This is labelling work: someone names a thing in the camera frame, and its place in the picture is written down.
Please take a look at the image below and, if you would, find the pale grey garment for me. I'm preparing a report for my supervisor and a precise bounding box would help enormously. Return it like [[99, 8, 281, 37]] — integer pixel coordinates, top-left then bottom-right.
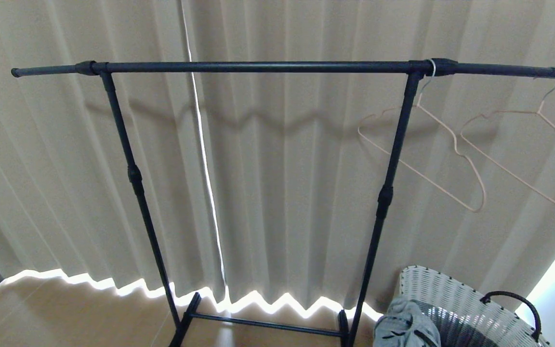
[[373, 296, 442, 347]]

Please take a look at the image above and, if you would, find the pink clothes hanger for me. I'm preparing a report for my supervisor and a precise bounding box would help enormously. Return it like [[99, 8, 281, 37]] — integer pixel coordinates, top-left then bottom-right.
[[357, 60, 487, 213], [460, 67, 555, 223]]

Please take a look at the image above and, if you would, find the black clothes rack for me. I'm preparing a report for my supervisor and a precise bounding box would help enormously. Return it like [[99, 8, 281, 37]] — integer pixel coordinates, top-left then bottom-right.
[[11, 58, 555, 347]]

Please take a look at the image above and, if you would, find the white laundry basket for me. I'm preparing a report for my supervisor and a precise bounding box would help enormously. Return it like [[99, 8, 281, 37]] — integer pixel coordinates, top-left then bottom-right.
[[398, 265, 550, 347]]

